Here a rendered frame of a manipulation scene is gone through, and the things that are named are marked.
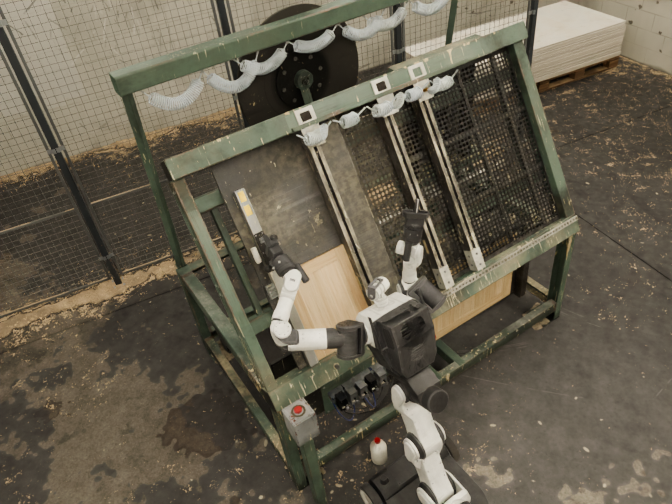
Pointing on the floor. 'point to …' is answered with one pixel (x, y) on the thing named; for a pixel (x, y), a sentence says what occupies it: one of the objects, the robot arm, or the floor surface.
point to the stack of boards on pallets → (558, 42)
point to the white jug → (378, 451)
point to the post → (313, 472)
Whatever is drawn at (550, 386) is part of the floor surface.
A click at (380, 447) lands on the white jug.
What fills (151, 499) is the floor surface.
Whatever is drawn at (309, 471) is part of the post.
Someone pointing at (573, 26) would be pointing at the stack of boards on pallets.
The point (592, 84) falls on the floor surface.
